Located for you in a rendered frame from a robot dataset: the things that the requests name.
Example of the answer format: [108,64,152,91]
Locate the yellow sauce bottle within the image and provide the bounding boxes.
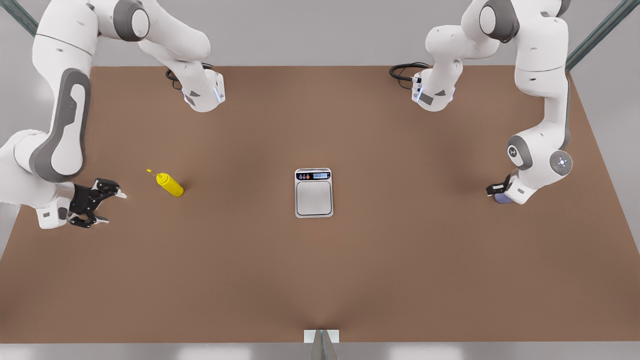
[146,169,185,198]

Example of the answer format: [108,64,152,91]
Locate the silver kitchen scale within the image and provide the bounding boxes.
[294,168,334,219]

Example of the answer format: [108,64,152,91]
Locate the black cable loop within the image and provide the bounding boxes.
[389,62,432,90]
[165,63,215,91]

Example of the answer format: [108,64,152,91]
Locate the silver frame post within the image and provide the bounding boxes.
[0,0,40,38]
[303,329,340,360]
[565,0,640,72]

